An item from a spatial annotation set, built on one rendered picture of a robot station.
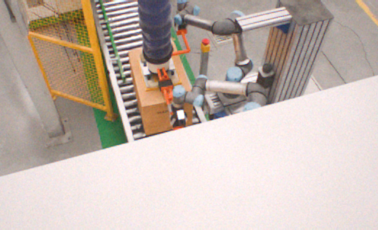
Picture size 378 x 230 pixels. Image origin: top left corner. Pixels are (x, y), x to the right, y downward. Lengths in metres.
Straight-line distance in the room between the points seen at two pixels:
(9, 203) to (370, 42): 5.46
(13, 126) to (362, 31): 4.48
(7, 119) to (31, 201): 4.39
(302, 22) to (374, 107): 2.05
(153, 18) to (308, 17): 0.99
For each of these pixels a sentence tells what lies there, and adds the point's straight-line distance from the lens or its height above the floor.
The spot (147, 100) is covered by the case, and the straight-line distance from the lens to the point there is 3.05.
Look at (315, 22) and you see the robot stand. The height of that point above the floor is 2.03.
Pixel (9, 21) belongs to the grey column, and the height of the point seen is 1.60.
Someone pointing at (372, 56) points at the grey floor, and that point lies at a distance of 5.42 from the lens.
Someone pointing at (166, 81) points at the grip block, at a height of 1.22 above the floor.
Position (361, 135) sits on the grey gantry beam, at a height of 3.32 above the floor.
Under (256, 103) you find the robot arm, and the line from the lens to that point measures 2.33.
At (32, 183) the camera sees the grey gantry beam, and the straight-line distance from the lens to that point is 0.24.
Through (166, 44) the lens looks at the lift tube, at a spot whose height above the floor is 1.46.
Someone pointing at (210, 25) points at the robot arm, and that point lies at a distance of 2.82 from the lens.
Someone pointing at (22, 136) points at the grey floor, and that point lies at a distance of 4.43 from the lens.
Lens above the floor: 3.53
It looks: 56 degrees down
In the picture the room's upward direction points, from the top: 2 degrees clockwise
